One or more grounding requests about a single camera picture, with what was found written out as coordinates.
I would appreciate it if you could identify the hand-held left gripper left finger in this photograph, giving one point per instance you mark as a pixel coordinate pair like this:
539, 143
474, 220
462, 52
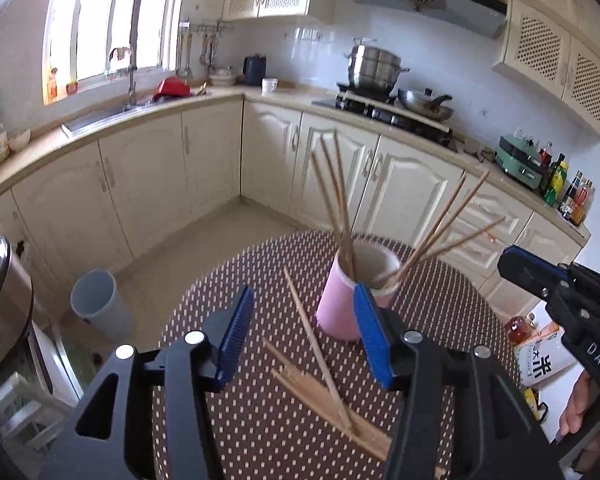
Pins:
236, 335

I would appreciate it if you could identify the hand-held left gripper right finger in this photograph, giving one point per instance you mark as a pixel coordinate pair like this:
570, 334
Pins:
372, 335

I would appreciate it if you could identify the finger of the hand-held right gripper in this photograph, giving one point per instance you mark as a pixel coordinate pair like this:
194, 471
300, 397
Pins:
590, 276
522, 270

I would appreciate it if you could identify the pink cup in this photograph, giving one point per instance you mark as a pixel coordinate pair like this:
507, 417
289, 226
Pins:
337, 310

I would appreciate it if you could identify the pile of wooden chopsticks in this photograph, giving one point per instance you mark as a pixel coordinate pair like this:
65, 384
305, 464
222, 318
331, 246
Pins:
323, 360

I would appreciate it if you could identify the bunch of wooden chopsticks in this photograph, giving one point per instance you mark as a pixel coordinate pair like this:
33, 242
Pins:
348, 247

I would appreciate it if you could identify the person's right hand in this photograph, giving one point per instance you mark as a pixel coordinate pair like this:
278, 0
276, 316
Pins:
580, 407

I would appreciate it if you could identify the white printed rice bag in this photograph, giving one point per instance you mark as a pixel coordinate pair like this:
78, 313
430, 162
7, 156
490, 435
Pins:
545, 360

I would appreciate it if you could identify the orange oil bottle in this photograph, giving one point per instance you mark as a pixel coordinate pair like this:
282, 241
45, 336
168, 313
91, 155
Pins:
520, 330

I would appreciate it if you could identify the red sauce bottle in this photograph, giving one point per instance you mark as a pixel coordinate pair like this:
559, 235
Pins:
582, 202

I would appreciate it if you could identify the dark sauce bottle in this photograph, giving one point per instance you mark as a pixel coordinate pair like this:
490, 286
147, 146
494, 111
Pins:
570, 195

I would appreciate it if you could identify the colourful food packet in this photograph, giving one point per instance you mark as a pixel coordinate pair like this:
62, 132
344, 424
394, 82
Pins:
532, 402

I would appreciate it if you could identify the green yellow bottle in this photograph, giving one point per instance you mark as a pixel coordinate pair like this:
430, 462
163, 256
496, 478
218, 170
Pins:
557, 182

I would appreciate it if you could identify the brown polka dot tablecloth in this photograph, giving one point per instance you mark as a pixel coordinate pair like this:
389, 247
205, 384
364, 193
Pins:
265, 435

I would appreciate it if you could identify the green electric cooker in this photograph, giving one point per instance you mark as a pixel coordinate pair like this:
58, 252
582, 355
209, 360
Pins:
517, 160

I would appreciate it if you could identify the dark bottle red label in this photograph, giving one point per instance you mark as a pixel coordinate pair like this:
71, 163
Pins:
546, 154

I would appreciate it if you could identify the grey trash can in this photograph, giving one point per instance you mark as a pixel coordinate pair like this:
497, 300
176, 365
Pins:
100, 310

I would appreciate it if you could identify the black gas stove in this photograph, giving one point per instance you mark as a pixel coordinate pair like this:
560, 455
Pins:
410, 127

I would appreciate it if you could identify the cream base cabinets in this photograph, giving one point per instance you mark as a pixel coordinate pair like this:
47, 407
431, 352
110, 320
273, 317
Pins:
145, 175

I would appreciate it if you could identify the steel wok with lid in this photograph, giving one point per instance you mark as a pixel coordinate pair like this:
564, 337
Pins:
422, 105

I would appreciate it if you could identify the white metal stand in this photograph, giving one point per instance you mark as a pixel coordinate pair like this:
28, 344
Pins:
42, 355

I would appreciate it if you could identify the brown rice cooker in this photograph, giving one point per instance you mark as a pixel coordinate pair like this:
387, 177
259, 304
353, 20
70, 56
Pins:
2, 305

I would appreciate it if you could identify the beige kitchen countertop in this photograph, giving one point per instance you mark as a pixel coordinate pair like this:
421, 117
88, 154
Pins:
300, 99

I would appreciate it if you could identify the steel steamer pot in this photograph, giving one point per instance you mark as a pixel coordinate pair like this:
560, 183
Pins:
375, 72

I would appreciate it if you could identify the white mug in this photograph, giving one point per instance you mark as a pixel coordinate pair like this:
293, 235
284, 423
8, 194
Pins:
270, 86

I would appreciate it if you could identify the steel sink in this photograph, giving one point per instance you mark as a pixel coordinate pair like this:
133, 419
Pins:
105, 117

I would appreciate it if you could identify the red pot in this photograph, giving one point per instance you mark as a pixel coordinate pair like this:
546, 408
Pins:
172, 89

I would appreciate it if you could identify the stack of bowls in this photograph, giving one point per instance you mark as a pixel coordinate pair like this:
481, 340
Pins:
222, 79

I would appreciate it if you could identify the black electric kettle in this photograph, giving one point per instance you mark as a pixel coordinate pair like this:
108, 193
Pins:
255, 72

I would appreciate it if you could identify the metal kitchen faucet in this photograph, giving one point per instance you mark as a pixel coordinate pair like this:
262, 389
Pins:
131, 85

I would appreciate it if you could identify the hanging metal ladle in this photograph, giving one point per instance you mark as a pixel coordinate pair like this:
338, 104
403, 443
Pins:
184, 67

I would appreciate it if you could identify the hanging metal skimmer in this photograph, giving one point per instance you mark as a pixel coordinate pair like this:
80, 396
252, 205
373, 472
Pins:
206, 55

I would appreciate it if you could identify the white bowl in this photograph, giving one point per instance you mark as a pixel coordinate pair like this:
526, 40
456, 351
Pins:
20, 140

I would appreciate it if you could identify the small orange jar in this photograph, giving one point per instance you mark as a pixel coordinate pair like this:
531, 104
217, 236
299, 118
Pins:
71, 87

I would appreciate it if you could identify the kitchen window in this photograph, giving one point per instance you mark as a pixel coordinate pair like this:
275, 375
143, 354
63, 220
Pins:
100, 20

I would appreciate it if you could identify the white wall socket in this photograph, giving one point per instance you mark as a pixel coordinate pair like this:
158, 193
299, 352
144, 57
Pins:
305, 35

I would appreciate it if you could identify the metal utensil rail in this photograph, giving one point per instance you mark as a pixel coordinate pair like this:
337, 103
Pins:
205, 26

